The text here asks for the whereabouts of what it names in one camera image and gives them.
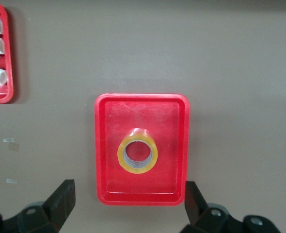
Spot red tray holding pipe fittings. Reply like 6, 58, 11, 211
0, 0, 14, 104

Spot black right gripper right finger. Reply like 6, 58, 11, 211
181, 181, 231, 233

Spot yellow clear packing tape roll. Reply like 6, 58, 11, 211
117, 128, 158, 175

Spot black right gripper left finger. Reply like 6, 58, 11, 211
14, 179, 76, 233

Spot plain red plastic tray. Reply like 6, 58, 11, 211
94, 93, 191, 206

